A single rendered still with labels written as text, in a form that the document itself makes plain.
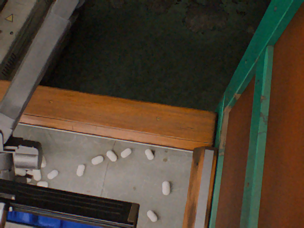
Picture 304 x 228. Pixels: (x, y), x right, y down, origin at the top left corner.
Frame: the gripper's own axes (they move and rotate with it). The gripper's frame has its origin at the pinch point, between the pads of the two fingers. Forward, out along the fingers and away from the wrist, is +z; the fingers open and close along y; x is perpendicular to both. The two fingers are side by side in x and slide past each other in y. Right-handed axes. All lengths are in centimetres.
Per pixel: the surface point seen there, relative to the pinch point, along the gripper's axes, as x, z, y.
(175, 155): 15.6, -15.9, 43.6
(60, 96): 20.9, -26.1, 8.1
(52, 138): 15.2, -15.3, 7.7
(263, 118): -25, -49, 54
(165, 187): 8.0, -10.0, 42.1
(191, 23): 125, -31, 43
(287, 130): -35, -53, 55
